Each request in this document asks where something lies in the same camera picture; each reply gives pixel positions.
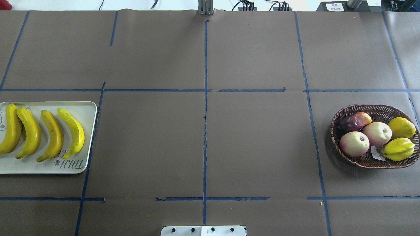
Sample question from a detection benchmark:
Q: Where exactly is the yellow banana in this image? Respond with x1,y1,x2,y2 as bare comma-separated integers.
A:
36,109,64,163
57,108,85,159
15,107,42,159
0,104,22,154

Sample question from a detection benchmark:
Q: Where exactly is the brown wicker basket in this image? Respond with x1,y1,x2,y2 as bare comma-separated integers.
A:
328,104,419,169

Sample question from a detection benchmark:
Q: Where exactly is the white bear tray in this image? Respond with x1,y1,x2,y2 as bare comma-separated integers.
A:
0,101,97,174

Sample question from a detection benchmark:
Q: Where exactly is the dark red apple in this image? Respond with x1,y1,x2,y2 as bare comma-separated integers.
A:
337,112,372,133

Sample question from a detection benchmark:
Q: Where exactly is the pink peach apple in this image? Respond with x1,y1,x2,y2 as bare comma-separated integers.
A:
340,131,370,157

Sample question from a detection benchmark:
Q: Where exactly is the yellow lemon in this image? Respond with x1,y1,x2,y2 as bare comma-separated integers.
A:
388,117,416,140

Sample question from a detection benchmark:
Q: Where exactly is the yellow starfruit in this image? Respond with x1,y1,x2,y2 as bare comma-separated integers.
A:
381,137,415,161

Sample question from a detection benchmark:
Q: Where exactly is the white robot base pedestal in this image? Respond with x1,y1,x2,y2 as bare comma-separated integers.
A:
160,225,247,236

